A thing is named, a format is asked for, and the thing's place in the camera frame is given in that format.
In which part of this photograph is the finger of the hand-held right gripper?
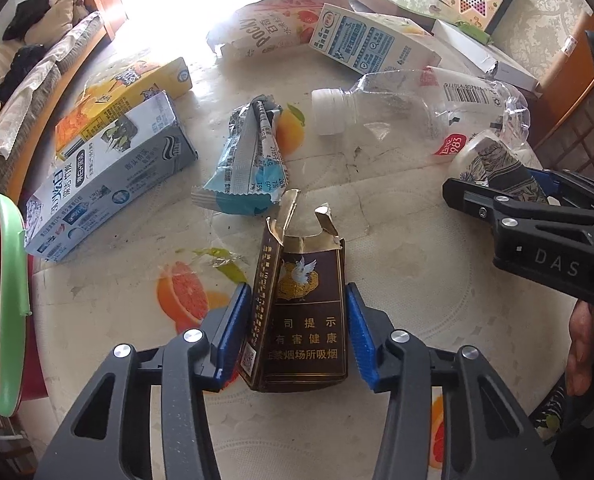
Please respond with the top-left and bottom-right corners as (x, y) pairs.
(442, 177), (594, 241)
(527, 169), (594, 212)

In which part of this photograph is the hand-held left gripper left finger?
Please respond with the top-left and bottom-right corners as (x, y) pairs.
(33, 282), (252, 480)

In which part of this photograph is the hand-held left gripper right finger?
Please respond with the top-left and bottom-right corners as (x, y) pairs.
(345, 283), (560, 480)

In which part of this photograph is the patterned paper cup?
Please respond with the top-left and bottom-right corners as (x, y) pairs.
(449, 130), (552, 206)

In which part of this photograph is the dark brown cigarette box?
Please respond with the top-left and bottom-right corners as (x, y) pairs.
(237, 189), (349, 393)

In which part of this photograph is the yellow drink carton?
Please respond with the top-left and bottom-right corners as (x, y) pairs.
(54, 56), (194, 161)

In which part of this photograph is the pink white snack box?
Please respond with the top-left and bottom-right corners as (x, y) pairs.
(206, 0), (350, 63)

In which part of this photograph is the person's right hand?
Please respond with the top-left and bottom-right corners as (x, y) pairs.
(567, 302), (594, 396)

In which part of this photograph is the clear plastic scrap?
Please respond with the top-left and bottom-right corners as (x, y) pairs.
(192, 247), (250, 269)

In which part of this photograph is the white cardboard box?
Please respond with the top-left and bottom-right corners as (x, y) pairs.
(432, 19), (540, 92)

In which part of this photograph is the floral patterned cloth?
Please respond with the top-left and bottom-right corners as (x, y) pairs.
(529, 385), (575, 441)

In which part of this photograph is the blue silver wrapper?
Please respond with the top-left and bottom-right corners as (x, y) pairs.
(191, 95), (284, 217)

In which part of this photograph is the clear plastic bottle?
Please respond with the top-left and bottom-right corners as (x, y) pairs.
(311, 66), (532, 163)

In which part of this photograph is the green packet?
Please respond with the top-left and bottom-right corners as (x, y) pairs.
(454, 20), (492, 46)

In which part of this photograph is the grey toothpaste box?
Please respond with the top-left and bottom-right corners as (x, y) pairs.
(24, 91), (199, 263)

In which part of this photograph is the white blue milk carton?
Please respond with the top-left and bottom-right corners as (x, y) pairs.
(308, 2), (443, 78)

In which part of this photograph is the wooden sofa with striped cover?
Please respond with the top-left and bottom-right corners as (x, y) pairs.
(0, 0), (128, 196)

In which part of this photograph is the black garment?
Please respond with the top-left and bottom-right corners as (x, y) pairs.
(0, 45), (45, 111)

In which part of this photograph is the beige cushion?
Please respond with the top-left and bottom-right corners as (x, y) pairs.
(24, 0), (75, 46)

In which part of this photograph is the black clothes pile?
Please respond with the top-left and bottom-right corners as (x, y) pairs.
(2, 0), (53, 41)

